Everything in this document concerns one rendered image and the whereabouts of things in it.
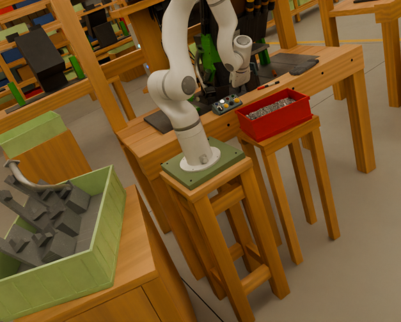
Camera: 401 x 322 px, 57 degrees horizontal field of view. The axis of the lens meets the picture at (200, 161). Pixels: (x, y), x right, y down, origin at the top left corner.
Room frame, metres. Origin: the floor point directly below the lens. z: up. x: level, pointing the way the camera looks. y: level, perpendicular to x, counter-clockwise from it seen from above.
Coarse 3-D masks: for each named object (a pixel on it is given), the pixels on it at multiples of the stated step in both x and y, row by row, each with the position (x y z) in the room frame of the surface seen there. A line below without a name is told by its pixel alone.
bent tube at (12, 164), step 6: (6, 162) 1.48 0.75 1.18; (12, 162) 1.49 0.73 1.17; (18, 162) 1.52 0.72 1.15; (12, 168) 1.47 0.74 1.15; (18, 168) 1.48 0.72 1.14; (18, 174) 1.44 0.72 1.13; (18, 180) 1.43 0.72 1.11; (24, 180) 1.43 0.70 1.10; (24, 186) 1.42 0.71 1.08; (30, 186) 1.42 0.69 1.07; (36, 186) 1.43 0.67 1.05; (42, 186) 1.45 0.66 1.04; (48, 186) 1.47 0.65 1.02; (54, 186) 1.50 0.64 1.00; (60, 186) 1.52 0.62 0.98; (66, 186) 1.55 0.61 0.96
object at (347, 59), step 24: (336, 48) 2.23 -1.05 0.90; (360, 48) 2.12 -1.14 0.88; (288, 72) 2.12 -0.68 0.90; (312, 72) 2.01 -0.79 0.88; (336, 72) 2.06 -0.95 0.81; (240, 96) 2.01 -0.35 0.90; (264, 96) 1.92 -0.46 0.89; (216, 120) 1.83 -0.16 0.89; (144, 144) 1.84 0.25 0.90; (168, 144) 1.75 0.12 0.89; (144, 168) 1.70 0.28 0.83
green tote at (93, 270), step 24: (96, 192) 1.59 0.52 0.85; (120, 192) 1.52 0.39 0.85; (120, 216) 1.37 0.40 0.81; (96, 240) 1.04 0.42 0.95; (0, 264) 1.16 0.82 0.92; (48, 264) 0.99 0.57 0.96; (72, 264) 0.99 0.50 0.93; (96, 264) 0.99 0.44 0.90; (0, 288) 1.01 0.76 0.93; (24, 288) 1.00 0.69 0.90; (48, 288) 1.00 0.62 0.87; (72, 288) 0.99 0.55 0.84; (96, 288) 0.99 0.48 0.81; (0, 312) 1.01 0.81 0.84; (24, 312) 1.00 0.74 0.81
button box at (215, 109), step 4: (228, 96) 1.93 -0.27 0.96; (236, 96) 1.92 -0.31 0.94; (220, 100) 1.91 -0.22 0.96; (224, 100) 1.91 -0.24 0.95; (228, 100) 1.90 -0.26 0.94; (232, 100) 1.90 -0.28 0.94; (240, 100) 1.89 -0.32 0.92; (212, 104) 1.90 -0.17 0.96; (220, 104) 1.89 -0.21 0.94; (228, 104) 1.88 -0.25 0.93; (236, 104) 1.88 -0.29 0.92; (240, 104) 1.88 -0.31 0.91; (212, 108) 1.91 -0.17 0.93; (216, 108) 1.87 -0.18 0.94; (224, 108) 1.87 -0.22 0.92; (228, 108) 1.86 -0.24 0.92; (232, 108) 1.86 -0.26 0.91; (216, 112) 1.88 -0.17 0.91; (220, 112) 1.84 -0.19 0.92; (224, 112) 1.85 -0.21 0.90
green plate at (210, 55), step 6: (204, 36) 2.17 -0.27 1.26; (210, 36) 2.11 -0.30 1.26; (204, 42) 2.17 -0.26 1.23; (210, 42) 2.11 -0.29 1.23; (204, 48) 2.18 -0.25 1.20; (210, 48) 2.10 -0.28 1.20; (204, 54) 2.18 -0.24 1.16; (210, 54) 2.10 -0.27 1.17; (216, 54) 2.12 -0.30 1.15; (204, 60) 2.18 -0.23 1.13; (210, 60) 2.10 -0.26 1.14; (216, 60) 2.12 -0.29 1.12; (204, 66) 2.19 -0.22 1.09
